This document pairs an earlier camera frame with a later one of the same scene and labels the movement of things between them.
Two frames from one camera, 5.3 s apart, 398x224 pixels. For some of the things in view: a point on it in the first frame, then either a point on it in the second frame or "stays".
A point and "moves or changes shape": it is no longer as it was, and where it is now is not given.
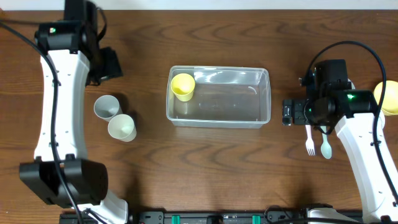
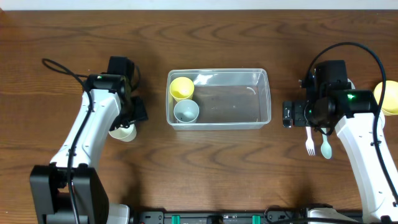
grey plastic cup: [106, 106] moves or changes shape
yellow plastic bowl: [390, 104] stays
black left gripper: [109, 66] -> [137, 109]
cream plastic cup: [122, 127] stays
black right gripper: [288, 112] stays
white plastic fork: [310, 142] stays
